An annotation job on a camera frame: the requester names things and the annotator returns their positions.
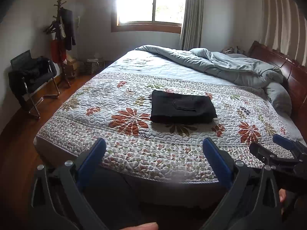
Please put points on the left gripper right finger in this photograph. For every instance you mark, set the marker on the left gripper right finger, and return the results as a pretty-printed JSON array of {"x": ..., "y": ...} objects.
[{"x": 251, "y": 200}]

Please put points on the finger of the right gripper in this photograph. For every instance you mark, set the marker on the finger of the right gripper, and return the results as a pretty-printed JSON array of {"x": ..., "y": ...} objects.
[
  {"x": 286, "y": 143},
  {"x": 261, "y": 152}
]

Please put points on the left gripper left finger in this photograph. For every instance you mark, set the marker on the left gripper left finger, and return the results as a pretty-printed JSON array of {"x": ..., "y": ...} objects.
[{"x": 71, "y": 177}]

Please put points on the black pants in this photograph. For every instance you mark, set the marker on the black pants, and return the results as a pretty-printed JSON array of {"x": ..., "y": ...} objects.
[{"x": 170, "y": 108}]

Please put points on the person's right hand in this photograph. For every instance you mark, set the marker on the person's right hand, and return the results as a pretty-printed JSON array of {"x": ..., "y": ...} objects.
[{"x": 282, "y": 198}]

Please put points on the person's left hand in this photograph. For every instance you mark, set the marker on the person's left hand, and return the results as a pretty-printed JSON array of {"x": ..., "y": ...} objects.
[{"x": 146, "y": 226}]

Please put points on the grey pillow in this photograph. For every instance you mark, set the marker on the grey pillow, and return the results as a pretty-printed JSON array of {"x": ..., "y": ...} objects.
[{"x": 279, "y": 98}]

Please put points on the red wooden headboard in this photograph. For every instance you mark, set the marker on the red wooden headboard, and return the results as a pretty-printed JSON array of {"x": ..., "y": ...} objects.
[{"x": 295, "y": 80}]

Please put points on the grey duvet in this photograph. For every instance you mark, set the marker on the grey duvet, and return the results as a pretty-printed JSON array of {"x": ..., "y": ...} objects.
[{"x": 246, "y": 72}]

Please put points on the floral quilted bedspread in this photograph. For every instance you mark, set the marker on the floral quilted bedspread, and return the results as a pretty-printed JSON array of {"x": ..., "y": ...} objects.
[{"x": 117, "y": 107}]

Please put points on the black chair with clothes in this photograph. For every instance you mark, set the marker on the black chair with clothes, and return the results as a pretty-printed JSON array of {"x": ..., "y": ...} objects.
[{"x": 28, "y": 75}]

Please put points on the wicker basket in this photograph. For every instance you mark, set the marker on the wicker basket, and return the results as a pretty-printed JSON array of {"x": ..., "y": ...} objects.
[{"x": 92, "y": 66}]

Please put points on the grey curtain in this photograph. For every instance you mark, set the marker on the grey curtain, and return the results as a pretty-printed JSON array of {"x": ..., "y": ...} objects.
[{"x": 192, "y": 25}]

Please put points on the wooden coat rack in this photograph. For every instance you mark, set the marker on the wooden coat rack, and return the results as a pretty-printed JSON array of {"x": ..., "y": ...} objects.
[{"x": 63, "y": 30}]

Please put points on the window with wooden frame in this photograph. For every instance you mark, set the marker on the window with wooden frame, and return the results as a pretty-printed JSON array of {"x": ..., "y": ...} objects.
[{"x": 148, "y": 15}]

